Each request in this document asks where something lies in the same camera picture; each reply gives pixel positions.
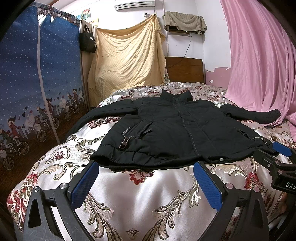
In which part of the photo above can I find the black padded jacket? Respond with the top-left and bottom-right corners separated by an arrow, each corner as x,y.
69,91 -> 280,172

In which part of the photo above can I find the floral satin bedspread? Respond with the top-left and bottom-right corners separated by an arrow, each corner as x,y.
6,82 -> 295,240

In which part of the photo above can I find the pink curtain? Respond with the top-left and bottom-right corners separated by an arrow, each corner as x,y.
221,1 -> 295,138

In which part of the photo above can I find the wooden headboard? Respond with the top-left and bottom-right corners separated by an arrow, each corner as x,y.
166,57 -> 205,83

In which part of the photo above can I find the blue fabric wardrobe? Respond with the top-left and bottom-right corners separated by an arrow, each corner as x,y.
1,3 -> 86,204

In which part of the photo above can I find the olive cloth on shelf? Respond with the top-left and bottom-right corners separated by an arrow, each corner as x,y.
162,11 -> 207,35

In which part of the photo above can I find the yellow hanging sheet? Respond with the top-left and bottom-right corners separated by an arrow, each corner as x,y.
87,15 -> 167,108

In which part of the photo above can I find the black hanging bag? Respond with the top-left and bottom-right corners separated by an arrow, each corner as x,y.
79,25 -> 97,53

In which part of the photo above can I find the white air conditioner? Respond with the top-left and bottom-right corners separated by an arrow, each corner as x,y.
113,0 -> 156,11

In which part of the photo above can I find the colourful wall poster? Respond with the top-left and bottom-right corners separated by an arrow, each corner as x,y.
76,8 -> 91,20

